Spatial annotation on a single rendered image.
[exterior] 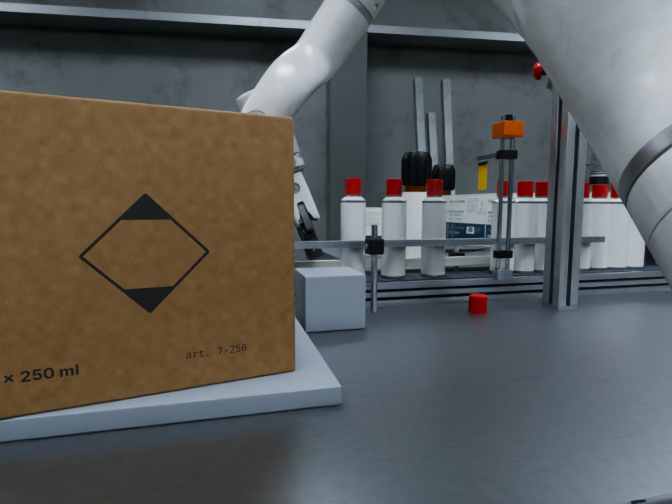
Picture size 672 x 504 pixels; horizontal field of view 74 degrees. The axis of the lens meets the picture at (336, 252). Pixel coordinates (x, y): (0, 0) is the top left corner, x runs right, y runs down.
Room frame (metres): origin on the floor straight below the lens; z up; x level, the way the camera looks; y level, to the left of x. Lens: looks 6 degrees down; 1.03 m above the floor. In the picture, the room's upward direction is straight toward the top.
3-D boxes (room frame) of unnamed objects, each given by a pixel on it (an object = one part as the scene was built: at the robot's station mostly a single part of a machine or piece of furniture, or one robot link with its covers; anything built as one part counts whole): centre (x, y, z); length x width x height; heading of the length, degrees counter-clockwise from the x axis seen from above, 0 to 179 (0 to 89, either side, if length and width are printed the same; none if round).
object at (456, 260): (0.96, -0.07, 0.90); 1.07 x 0.01 x 0.02; 104
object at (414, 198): (1.25, -0.22, 1.03); 0.09 x 0.09 x 0.30
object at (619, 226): (1.07, -0.68, 0.98); 0.05 x 0.05 x 0.20
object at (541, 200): (1.03, -0.47, 0.98); 0.05 x 0.05 x 0.20
